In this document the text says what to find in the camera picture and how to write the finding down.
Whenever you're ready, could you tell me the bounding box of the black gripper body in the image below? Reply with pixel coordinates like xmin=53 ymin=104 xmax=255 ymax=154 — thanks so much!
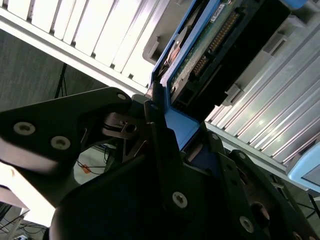
xmin=48 ymin=149 xmax=276 ymax=240

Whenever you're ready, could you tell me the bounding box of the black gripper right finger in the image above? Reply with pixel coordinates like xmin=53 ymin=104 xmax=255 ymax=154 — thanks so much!
xmin=203 ymin=123 xmax=320 ymax=240

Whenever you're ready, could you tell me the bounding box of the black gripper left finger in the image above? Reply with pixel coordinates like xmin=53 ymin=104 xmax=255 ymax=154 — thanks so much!
xmin=0 ymin=81 xmax=196 ymax=224

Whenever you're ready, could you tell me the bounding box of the hard disk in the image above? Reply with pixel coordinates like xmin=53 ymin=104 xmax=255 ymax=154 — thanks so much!
xmin=147 ymin=0 xmax=311 ymax=176

